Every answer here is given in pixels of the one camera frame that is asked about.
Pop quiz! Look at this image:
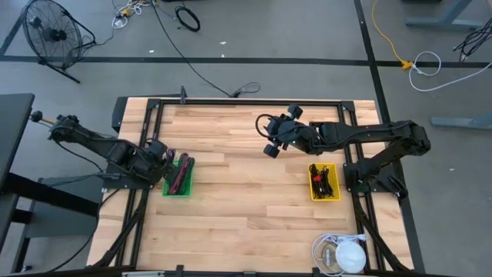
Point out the yellow extension cord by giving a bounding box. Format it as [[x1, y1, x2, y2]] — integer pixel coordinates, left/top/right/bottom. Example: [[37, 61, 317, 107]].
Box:
[[371, 0, 415, 72]]

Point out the black desk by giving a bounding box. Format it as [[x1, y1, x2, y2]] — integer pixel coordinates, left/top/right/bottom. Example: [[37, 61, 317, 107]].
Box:
[[0, 92, 100, 255]]

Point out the wooden stick with black knob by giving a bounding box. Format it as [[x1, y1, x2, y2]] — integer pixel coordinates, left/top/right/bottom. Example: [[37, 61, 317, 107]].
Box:
[[29, 110, 57, 126]]

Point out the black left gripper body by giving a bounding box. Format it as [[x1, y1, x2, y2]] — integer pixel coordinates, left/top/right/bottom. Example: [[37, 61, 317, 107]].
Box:
[[134, 140, 169, 184]]

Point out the black cable bunch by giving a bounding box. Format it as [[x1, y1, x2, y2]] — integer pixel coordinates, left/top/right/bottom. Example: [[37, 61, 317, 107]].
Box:
[[452, 18, 492, 63]]

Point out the black aluminium table frame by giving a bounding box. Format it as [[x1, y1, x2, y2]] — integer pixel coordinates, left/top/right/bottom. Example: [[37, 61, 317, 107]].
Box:
[[87, 95, 427, 277]]

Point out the black floor fan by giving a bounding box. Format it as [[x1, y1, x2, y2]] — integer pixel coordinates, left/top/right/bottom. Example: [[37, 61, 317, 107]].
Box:
[[21, 0, 97, 85]]

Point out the white yellow cable bundle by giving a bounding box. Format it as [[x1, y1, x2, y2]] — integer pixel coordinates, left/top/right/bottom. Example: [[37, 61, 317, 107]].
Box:
[[111, 0, 155, 30]]

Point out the black coiled floor cable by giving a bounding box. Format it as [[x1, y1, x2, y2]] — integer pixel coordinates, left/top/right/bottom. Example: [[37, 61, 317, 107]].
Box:
[[175, 5, 201, 33]]

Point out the grey desk leg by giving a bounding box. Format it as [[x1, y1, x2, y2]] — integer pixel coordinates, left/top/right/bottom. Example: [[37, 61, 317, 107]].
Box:
[[405, 0, 492, 32]]

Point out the grey cabinet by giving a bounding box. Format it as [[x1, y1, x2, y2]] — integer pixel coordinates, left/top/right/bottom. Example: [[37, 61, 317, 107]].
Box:
[[25, 175, 105, 239]]

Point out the white floor cable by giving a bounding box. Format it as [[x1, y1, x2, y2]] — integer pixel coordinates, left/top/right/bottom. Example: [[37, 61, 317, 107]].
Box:
[[407, 50, 492, 93]]

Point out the yellow plastic basket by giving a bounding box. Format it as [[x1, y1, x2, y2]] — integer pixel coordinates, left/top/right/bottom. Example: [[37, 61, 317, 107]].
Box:
[[308, 162, 342, 202]]

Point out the white dome device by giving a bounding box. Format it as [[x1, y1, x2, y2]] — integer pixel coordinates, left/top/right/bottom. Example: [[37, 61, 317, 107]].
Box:
[[334, 239, 367, 275]]

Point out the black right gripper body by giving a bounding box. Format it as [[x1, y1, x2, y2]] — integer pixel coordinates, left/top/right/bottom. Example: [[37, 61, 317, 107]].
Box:
[[268, 115, 320, 151]]

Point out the round clear disc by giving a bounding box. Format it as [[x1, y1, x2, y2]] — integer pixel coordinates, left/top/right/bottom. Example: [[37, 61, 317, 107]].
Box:
[[321, 242, 341, 272]]

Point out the green plastic basket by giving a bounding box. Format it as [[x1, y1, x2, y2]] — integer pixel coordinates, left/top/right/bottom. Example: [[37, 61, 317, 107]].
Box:
[[161, 155, 196, 199]]

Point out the long black floor cable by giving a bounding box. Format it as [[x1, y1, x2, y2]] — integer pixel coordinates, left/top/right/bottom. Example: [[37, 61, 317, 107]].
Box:
[[151, 0, 262, 99]]

